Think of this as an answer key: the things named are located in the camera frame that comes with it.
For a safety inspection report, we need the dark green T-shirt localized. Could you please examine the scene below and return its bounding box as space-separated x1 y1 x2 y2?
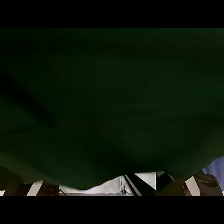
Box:
0 28 224 191

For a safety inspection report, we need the silver frame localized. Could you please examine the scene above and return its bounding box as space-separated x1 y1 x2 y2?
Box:
59 171 175 197

